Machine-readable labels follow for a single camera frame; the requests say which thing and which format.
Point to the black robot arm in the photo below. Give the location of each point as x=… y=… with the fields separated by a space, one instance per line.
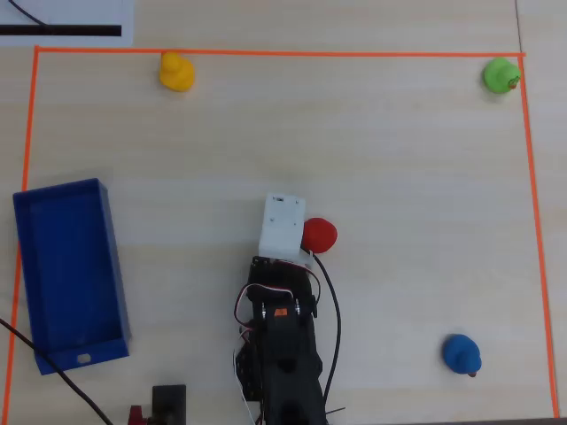
x=288 y=363

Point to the blue plastic box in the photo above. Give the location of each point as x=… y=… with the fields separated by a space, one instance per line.
x=71 y=274

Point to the blue rubber duck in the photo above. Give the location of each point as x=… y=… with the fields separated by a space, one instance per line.
x=460 y=354

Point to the red rubber duck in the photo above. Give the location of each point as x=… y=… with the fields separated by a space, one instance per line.
x=320 y=234

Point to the orange tape strip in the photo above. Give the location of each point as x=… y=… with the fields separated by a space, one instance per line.
x=533 y=177
x=28 y=133
x=310 y=53

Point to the green rubber duck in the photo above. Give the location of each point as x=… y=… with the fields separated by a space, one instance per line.
x=499 y=75

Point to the yellow rubber duck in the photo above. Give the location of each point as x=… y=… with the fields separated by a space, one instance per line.
x=177 y=74

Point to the white paper with black bar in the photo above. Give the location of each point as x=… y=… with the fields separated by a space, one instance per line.
x=88 y=15

